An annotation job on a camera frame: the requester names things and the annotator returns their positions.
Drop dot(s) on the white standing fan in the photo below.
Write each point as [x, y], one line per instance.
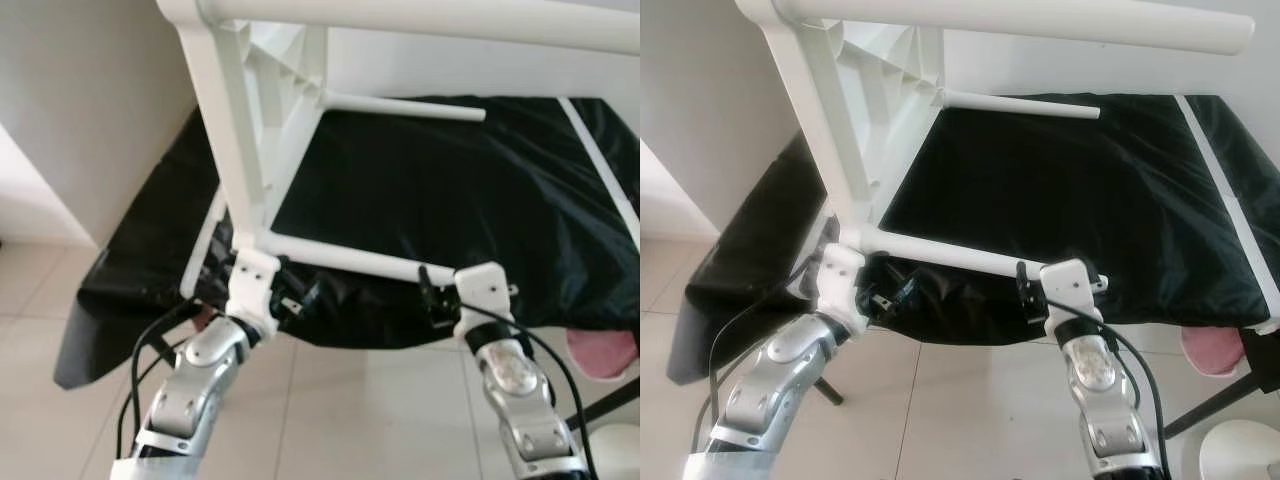
[615, 452]
[1240, 450]

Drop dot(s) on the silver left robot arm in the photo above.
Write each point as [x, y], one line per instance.
[195, 380]
[780, 380]

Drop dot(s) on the pink slipper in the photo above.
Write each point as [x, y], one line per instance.
[1212, 350]
[605, 352]
[204, 318]

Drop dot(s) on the cream plastic table top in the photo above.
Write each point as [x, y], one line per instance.
[830, 120]
[225, 120]

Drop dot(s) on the black table cloth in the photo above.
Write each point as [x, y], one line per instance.
[1050, 190]
[450, 200]

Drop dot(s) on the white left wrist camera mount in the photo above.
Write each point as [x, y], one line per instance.
[840, 280]
[250, 285]

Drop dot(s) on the white plastic table leg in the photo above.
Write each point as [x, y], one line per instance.
[400, 105]
[1000, 22]
[450, 25]
[950, 255]
[340, 255]
[1020, 105]

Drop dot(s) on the black metal stand leg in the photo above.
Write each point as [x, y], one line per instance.
[828, 390]
[605, 405]
[1225, 395]

